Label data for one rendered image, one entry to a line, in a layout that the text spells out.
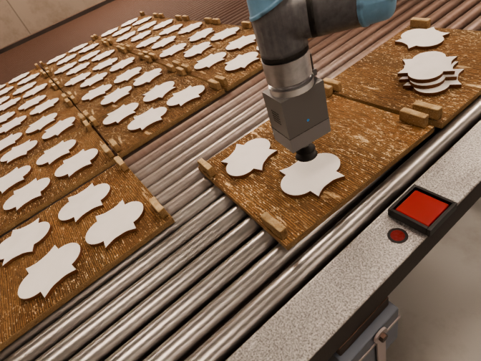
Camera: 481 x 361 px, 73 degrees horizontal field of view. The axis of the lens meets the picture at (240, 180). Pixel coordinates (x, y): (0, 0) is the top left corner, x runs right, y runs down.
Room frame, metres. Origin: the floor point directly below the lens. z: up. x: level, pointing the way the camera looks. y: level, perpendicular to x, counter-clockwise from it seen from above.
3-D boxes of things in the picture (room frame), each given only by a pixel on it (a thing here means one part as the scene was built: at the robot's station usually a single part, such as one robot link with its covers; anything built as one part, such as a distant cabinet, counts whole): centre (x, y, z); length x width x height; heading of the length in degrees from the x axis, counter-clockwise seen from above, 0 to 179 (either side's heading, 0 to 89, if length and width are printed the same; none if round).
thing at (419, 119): (0.53, -0.39, 0.95); 0.06 x 0.02 x 0.03; 20
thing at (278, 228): (0.40, -0.03, 0.95); 0.06 x 0.02 x 0.03; 20
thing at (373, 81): (0.73, -0.56, 0.93); 0.41 x 0.35 x 0.02; 111
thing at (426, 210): (0.33, -0.27, 0.92); 0.06 x 0.06 x 0.01; 22
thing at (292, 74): (0.49, -0.14, 1.18); 0.08 x 0.08 x 0.05
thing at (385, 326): (0.25, -0.09, 0.77); 0.14 x 0.11 x 0.18; 112
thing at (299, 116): (0.51, -0.14, 1.10); 0.10 x 0.09 x 0.16; 13
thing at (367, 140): (0.59, -0.16, 0.93); 0.41 x 0.35 x 0.02; 110
